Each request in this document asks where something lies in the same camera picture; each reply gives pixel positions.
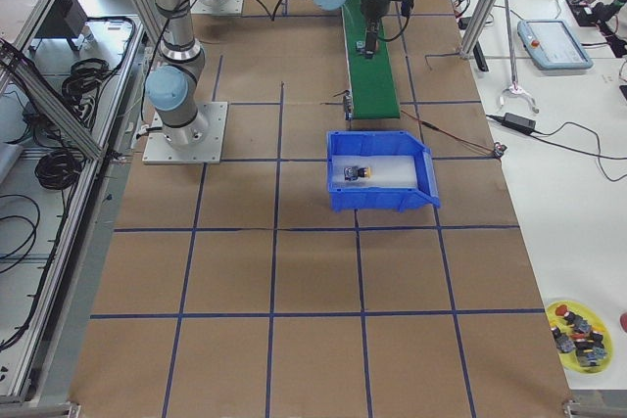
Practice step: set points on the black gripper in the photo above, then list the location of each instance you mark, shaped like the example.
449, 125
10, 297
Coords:
375, 9

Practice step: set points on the red mushroom push button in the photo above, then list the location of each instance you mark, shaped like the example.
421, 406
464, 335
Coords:
365, 48

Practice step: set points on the yellow mushroom push button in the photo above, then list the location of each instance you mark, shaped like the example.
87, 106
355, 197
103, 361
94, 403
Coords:
355, 172

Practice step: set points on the yellow plate of buttons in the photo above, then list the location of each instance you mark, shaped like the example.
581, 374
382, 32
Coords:
581, 339

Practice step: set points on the green conveyor belt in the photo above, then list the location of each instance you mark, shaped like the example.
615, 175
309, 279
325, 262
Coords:
372, 90

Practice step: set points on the blue bin right side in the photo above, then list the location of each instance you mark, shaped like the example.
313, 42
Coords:
383, 143

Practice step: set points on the white foam pad right bin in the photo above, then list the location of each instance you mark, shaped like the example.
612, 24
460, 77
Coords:
387, 172

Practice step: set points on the black power brick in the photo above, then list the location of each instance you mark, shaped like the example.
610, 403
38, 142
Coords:
518, 123

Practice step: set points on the teach pendant tablet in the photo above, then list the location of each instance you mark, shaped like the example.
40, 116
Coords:
551, 45

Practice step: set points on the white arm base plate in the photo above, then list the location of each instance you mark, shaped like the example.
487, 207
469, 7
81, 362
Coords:
199, 142

